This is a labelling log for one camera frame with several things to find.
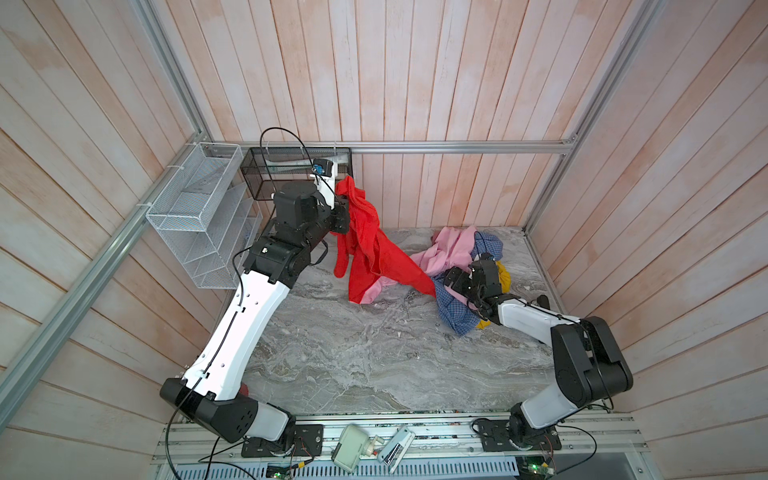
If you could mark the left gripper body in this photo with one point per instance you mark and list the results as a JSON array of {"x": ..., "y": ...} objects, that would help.
[{"x": 326, "y": 219}]

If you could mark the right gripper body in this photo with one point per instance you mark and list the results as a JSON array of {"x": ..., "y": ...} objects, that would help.
[{"x": 465, "y": 285}]

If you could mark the pink cloth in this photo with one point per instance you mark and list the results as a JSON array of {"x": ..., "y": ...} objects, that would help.
[{"x": 379, "y": 263}]

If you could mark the red cloth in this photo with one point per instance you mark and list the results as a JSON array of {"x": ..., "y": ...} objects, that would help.
[{"x": 364, "y": 223}]

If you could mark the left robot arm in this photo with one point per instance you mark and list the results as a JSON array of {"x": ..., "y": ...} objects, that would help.
[{"x": 209, "y": 392}]

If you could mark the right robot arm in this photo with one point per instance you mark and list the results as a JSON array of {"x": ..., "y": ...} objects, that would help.
[{"x": 588, "y": 364}]

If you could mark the yellow cloth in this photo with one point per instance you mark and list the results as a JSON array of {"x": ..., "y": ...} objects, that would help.
[{"x": 503, "y": 277}]

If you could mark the blue checkered cloth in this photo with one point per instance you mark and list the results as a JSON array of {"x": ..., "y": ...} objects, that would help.
[{"x": 462, "y": 300}]

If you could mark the small black white object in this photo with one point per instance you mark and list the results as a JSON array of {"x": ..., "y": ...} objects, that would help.
[{"x": 543, "y": 302}]

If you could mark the white labelled device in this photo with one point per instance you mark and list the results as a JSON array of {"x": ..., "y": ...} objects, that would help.
[{"x": 394, "y": 451}]

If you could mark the white electrical box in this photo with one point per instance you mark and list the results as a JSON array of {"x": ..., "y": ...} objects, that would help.
[{"x": 353, "y": 444}]

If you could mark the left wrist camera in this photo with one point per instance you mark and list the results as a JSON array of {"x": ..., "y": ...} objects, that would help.
[{"x": 325, "y": 171}]

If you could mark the black mesh wall basket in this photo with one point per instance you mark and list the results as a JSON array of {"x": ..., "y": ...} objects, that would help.
[{"x": 266, "y": 169}]

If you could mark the white wire wall shelf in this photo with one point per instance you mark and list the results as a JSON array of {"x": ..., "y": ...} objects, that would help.
[{"x": 203, "y": 214}]

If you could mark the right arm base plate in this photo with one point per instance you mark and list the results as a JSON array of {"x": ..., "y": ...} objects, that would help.
[{"x": 514, "y": 435}]

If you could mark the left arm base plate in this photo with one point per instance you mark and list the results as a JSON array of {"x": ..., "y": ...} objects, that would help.
[{"x": 298, "y": 440}]

